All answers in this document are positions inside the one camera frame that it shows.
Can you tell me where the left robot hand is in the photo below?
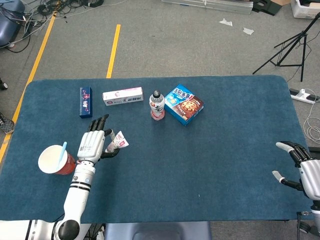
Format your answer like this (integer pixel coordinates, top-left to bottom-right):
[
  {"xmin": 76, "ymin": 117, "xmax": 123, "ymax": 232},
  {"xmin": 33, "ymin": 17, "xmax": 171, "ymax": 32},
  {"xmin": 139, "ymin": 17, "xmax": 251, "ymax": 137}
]
[{"xmin": 76, "ymin": 114, "xmax": 120, "ymax": 165}]

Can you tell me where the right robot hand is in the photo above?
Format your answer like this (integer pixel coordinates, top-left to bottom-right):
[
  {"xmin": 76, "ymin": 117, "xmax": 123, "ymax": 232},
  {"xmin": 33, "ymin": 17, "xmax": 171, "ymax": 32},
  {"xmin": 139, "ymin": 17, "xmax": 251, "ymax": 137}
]
[{"xmin": 271, "ymin": 141, "xmax": 320, "ymax": 200}]

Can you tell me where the light blue toothbrush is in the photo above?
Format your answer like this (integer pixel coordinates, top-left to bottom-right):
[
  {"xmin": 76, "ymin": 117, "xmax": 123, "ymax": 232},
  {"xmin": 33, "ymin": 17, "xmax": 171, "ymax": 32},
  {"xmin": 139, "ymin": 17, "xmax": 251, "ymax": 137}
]
[{"xmin": 57, "ymin": 141, "xmax": 68, "ymax": 169}]

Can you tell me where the white floral toothpaste tube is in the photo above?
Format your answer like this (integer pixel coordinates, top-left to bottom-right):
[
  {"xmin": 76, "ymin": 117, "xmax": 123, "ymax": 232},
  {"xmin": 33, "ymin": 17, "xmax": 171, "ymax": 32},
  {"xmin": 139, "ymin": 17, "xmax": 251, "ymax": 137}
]
[{"xmin": 104, "ymin": 130, "xmax": 131, "ymax": 153}]

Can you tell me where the white pink toothpaste box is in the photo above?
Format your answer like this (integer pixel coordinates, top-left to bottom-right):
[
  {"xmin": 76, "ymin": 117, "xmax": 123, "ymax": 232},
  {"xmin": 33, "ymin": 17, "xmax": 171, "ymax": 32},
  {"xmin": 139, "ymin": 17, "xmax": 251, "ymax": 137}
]
[{"xmin": 102, "ymin": 86, "xmax": 145, "ymax": 107}]

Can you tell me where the red paper cup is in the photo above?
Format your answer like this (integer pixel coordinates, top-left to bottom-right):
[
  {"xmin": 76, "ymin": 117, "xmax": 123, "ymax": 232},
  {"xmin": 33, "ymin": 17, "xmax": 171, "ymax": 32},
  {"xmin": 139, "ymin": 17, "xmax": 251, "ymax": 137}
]
[{"xmin": 37, "ymin": 144, "xmax": 77, "ymax": 176}]

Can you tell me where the dark blue narrow box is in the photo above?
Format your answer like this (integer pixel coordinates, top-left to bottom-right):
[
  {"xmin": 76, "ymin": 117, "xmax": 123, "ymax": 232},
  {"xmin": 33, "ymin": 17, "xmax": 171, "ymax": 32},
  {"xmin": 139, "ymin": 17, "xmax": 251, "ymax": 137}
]
[{"xmin": 79, "ymin": 86, "xmax": 94, "ymax": 119}]

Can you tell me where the pink white drink bottle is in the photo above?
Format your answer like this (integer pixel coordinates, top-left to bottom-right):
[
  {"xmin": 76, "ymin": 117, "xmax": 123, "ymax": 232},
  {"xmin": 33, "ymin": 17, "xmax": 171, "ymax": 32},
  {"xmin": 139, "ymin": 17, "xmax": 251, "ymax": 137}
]
[{"xmin": 149, "ymin": 89, "xmax": 166, "ymax": 122}]

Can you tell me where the white power strip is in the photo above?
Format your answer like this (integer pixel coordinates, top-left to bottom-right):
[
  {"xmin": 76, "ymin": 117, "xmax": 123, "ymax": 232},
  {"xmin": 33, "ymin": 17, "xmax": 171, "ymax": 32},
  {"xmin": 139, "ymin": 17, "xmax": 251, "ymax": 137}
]
[{"xmin": 289, "ymin": 88, "xmax": 320, "ymax": 105}]

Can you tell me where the white robot body shell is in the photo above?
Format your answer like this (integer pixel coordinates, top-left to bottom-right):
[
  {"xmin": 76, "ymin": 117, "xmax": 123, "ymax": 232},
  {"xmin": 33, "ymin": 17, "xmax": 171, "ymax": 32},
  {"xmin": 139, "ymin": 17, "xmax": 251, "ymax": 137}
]
[{"xmin": 79, "ymin": 223, "xmax": 92, "ymax": 237}]

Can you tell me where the blue table mat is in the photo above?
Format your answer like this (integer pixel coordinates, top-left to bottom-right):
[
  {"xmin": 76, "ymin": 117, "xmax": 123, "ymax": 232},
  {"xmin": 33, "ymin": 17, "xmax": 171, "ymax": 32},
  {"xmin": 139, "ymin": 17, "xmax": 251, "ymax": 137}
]
[{"xmin": 0, "ymin": 75, "xmax": 312, "ymax": 225}]

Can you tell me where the patterned shoe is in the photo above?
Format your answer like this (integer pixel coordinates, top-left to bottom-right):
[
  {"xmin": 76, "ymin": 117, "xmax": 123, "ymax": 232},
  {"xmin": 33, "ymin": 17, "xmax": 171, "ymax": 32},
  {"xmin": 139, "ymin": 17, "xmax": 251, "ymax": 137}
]
[{"xmin": 0, "ymin": 112, "xmax": 15, "ymax": 135}]

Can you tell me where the blue cookie box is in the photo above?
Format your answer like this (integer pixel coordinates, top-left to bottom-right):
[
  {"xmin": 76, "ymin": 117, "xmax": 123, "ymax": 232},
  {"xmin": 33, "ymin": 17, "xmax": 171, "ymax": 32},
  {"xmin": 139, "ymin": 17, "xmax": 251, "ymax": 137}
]
[{"xmin": 164, "ymin": 83, "xmax": 206, "ymax": 127}]

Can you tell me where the black tripod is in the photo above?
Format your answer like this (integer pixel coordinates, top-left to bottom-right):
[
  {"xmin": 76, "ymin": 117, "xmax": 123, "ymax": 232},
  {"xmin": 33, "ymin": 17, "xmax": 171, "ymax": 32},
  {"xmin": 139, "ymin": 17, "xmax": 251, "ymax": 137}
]
[{"xmin": 252, "ymin": 12, "xmax": 320, "ymax": 83}]

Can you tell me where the dark blue machine base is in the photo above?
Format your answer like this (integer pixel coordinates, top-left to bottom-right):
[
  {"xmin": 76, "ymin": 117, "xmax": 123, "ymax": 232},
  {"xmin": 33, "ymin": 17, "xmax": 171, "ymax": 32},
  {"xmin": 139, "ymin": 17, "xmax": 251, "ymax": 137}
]
[{"xmin": 0, "ymin": 0, "xmax": 26, "ymax": 47}]

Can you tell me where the white storage bin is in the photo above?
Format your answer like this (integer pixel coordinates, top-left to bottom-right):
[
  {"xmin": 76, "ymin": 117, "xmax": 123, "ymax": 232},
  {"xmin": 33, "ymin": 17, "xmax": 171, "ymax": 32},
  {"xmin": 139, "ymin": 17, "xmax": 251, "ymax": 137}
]
[{"xmin": 290, "ymin": 0, "xmax": 320, "ymax": 19}]

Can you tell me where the white loose cable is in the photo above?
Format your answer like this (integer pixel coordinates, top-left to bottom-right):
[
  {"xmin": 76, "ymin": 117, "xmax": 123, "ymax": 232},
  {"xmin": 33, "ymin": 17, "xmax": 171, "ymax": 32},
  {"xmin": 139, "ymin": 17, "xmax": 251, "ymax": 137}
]
[{"xmin": 302, "ymin": 88, "xmax": 320, "ymax": 145}]

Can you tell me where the black cable bundle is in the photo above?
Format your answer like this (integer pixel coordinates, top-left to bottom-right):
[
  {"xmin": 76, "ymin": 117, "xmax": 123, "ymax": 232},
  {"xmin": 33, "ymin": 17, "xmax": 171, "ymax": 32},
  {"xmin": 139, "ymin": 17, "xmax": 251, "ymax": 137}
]
[{"xmin": 21, "ymin": 0, "xmax": 105, "ymax": 16}]

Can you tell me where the black floor bracket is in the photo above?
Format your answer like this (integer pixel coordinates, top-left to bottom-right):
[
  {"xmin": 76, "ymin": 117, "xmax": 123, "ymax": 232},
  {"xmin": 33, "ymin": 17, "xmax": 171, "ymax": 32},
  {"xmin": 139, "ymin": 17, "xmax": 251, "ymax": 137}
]
[{"xmin": 251, "ymin": 0, "xmax": 283, "ymax": 16}]

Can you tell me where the aluminium rail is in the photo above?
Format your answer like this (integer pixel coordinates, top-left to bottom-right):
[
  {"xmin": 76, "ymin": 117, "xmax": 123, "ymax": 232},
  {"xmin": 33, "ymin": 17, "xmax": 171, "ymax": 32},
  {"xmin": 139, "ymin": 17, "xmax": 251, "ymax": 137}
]
[{"xmin": 161, "ymin": 0, "xmax": 254, "ymax": 15}]

